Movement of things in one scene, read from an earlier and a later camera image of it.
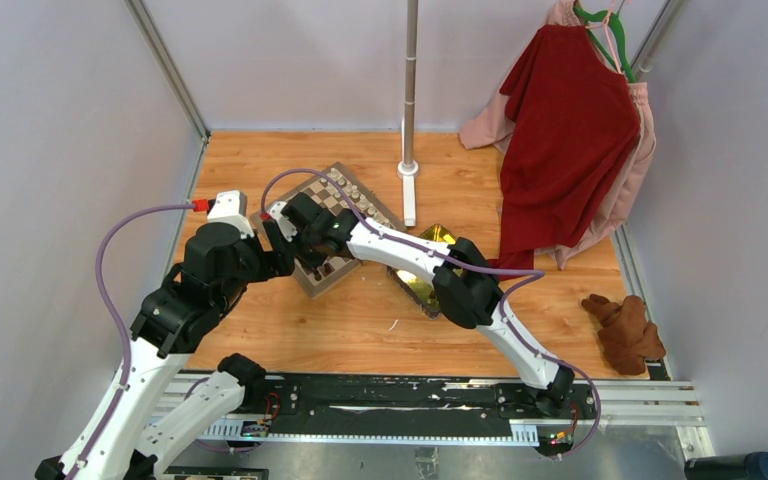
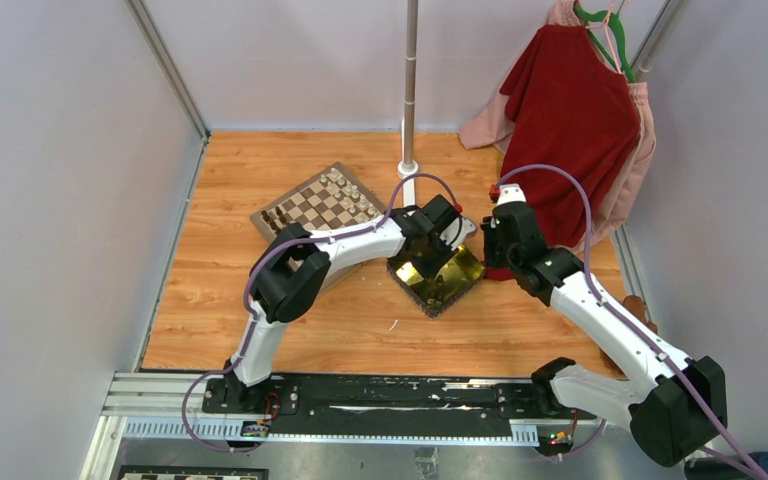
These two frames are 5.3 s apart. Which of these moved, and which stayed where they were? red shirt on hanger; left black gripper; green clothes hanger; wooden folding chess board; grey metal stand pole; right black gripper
Moved: left black gripper; right black gripper
Stayed: grey metal stand pole; wooden folding chess board; green clothes hanger; red shirt on hanger
